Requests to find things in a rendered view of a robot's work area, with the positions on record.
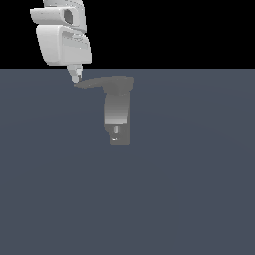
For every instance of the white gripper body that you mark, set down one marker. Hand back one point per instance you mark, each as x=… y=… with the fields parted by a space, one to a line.
x=63 y=46

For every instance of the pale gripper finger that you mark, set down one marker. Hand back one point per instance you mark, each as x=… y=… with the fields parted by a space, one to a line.
x=75 y=73

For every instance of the grey faucet body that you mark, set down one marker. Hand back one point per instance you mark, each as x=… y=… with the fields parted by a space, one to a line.
x=117 y=116

